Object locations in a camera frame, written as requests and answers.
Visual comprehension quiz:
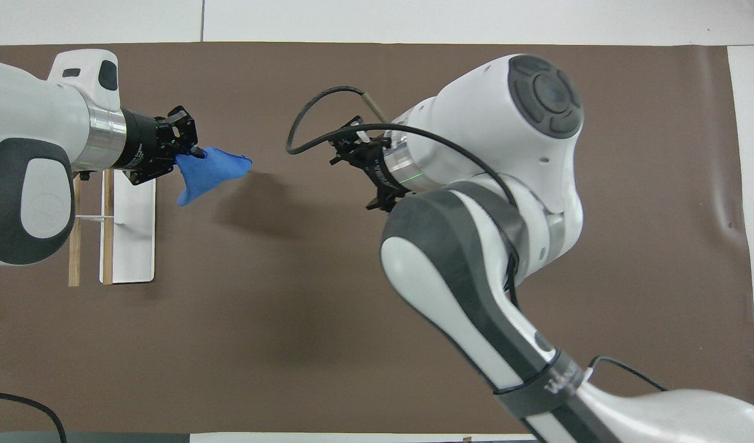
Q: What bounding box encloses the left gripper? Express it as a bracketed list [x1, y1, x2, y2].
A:
[114, 105, 207, 186]

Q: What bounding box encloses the black cable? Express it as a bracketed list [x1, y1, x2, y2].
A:
[0, 390, 68, 443]
[587, 355, 668, 393]
[285, 86, 523, 309]

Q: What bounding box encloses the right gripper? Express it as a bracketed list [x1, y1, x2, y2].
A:
[328, 115, 412, 214]

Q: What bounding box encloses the blue towel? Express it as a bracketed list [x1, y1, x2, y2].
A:
[176, 146, 254, 207]

